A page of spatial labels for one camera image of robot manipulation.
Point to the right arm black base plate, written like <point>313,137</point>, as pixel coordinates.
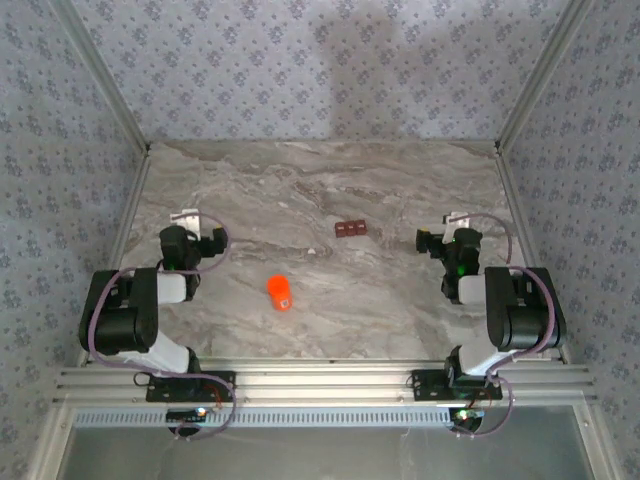
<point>425,385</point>

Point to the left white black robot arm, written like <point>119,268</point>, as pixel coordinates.
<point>120,320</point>

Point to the small circuit board with LED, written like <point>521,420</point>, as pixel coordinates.
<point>467,415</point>
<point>187,414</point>

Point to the orange pill bottle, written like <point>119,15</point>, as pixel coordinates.
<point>282,301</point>

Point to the grey metal panel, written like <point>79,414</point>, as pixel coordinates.
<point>320,455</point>

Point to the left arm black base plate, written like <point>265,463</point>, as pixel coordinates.
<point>160,392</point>

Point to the aluminium table edge rail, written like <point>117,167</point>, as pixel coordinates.
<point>515,200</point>
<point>132,200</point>

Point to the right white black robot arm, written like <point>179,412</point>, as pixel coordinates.
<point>525,320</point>

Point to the aluminium mounting rail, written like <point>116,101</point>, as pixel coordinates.
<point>320,382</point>

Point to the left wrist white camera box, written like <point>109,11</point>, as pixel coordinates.
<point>186,218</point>

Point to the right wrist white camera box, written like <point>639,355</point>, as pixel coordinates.
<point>457,218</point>

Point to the aluminium frame post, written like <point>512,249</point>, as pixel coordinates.
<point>541,70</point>
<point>103,70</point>

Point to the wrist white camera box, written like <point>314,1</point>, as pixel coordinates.
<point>186,218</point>
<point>457,218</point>

